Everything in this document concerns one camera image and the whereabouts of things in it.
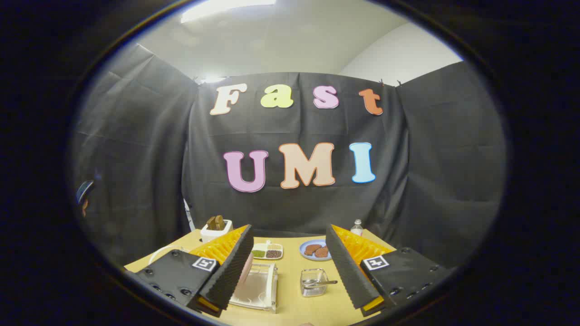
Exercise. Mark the clear plastic bottle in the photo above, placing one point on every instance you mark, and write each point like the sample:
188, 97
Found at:
357, 230

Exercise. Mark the green beans pile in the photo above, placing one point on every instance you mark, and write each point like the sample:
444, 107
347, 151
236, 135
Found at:
258, 253

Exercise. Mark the clear basket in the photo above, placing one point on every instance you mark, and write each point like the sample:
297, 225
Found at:
313, 290

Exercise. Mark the white toaster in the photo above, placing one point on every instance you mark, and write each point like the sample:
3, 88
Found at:
213, 236

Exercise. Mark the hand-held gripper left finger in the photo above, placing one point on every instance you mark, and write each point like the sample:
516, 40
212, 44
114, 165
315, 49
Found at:
233, 267

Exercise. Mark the brown meat piece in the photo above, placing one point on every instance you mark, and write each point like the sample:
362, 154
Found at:
322, 252
311, 249

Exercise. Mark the white dish rack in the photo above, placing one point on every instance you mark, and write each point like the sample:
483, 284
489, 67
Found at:
258, 290

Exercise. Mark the ceiling light panel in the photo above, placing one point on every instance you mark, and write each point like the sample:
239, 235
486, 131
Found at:
217, 9

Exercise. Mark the brown toast slice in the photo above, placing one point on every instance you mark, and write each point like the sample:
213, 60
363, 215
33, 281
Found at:
215, 222

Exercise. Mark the dark red beans pile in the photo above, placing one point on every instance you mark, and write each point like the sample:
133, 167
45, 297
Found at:
273, 254

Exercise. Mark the metal spoon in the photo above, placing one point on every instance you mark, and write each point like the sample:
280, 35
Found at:
326, 282

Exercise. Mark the white sectioned dish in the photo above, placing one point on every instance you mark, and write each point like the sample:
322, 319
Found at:
267, 248

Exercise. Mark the blue plate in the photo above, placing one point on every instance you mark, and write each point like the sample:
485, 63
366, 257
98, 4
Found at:
302, 251

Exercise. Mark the pink plate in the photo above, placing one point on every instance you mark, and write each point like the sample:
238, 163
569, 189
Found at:
247, 269

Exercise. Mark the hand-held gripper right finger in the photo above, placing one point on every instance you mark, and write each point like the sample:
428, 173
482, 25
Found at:
346, 267

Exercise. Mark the blue rimmed dark object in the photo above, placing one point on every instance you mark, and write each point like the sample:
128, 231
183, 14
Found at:
84, 190

